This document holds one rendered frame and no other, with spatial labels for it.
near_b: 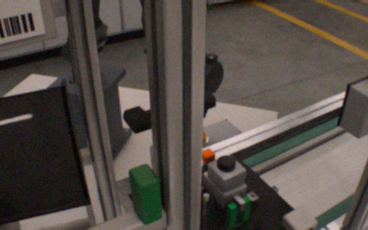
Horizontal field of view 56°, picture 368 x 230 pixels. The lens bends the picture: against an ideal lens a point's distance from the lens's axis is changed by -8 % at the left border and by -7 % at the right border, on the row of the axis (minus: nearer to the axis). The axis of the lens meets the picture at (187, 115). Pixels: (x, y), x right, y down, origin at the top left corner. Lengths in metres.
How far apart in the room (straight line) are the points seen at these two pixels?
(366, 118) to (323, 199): 0.32
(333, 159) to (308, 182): 0.11
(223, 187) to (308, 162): 0.35
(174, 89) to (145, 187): 0.05
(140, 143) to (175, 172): 0.81
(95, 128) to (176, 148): 0.20
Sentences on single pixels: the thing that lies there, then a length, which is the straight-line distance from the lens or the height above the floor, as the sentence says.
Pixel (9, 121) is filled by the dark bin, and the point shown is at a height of 1.36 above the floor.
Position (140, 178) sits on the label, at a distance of 0.19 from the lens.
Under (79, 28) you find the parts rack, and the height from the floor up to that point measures 1.37.
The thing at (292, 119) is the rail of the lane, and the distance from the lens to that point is 0.94.
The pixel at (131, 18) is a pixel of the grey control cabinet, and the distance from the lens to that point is 3.78.
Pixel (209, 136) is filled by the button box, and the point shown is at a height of 0.96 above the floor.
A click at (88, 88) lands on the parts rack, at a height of 1.31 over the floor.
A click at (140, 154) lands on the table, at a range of 0.96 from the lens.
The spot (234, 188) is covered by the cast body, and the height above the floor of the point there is 1.05.
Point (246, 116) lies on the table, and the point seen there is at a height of 0.86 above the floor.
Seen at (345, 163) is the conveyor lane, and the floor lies 0.92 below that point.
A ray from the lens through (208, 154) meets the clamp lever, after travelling 0.61.
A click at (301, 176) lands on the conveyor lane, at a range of 0.84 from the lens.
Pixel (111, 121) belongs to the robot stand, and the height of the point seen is 0.96.
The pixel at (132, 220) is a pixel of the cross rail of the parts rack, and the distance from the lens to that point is 0.21.
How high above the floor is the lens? 1.47
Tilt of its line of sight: 34 degrees down
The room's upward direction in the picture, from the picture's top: straight up
